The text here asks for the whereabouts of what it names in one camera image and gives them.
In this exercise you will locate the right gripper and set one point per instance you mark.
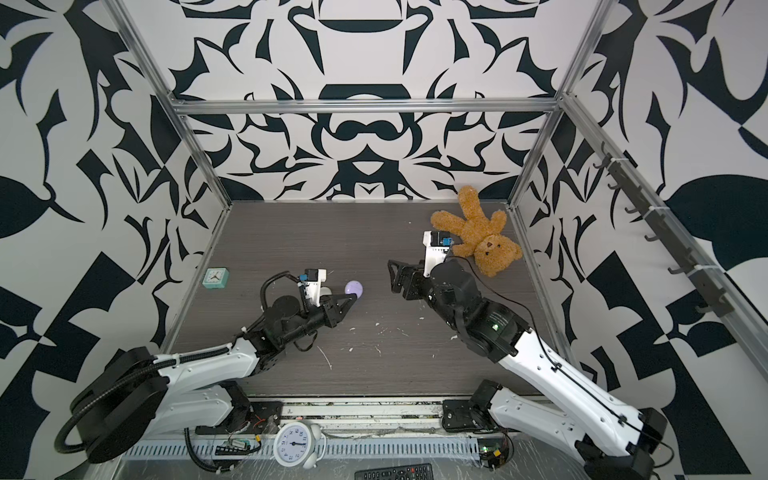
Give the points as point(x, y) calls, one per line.
point(408, 269)

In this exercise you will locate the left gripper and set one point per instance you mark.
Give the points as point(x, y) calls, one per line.
point(328, 312)

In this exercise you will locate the purple earbud charging case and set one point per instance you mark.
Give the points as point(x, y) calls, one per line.
point(354, 287)

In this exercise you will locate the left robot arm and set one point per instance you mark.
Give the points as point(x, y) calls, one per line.
point(141, 394)

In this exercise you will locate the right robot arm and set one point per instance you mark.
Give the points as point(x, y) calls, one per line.
point(609, 438)

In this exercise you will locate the brown teddy bear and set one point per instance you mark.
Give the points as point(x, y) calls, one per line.
point(481, 236)

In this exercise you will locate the small teal square clock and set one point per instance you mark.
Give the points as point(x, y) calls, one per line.
point(215, 278)

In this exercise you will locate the white round alarm clock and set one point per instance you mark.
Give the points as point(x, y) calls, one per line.
point(299, 444)

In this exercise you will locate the black remote control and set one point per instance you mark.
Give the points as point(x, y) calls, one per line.
point(422, 471)

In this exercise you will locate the green circuit board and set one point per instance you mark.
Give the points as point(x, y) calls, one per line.
point(493, 457)

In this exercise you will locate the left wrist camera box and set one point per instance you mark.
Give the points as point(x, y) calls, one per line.
point(312, 281)

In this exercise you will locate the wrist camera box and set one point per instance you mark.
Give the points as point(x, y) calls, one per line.
point(437, 245)
point(312, 281)

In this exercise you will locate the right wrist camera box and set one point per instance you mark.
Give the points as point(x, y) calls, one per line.
point(437, 245)

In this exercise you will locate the white slotted cable duct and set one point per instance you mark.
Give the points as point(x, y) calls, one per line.
point(459, 448)

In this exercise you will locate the black wall hook rail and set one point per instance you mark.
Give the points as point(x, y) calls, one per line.
point(704, 275)

